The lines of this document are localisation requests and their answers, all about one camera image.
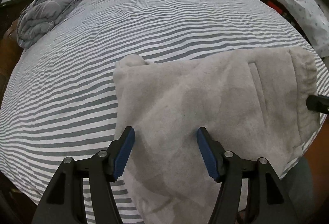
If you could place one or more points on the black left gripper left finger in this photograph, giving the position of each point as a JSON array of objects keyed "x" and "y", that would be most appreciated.
[{"x": 63, "y": 199}]

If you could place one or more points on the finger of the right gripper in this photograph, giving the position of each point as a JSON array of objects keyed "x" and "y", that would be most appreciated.
[{"x": 318, "y": 103}]

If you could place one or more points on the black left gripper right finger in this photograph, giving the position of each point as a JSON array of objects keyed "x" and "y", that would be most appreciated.
[{"x": 250, "y": 192}]

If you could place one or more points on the light grey fleece pants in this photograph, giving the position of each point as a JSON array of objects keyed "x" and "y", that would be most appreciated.
[{"x": 253, "y": 101}]

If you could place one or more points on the person's teal trouser leg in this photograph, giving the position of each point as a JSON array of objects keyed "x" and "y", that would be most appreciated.
[{"x": 298, "y": 183}]

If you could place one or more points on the white dotted pillow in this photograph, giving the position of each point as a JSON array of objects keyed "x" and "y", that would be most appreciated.
[{"x": 313, "y": 22}]

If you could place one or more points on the grey white striped bed sheet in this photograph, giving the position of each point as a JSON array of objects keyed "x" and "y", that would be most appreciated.
[{"x": 61, "y": 101}]

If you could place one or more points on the dark carved wooden headboard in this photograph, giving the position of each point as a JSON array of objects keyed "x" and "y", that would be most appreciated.
[{"x": 10, "y": 50}]

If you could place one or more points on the grey blue folded quilt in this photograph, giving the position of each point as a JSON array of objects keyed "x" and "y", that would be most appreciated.
[{"x": 40, "y": 17}]

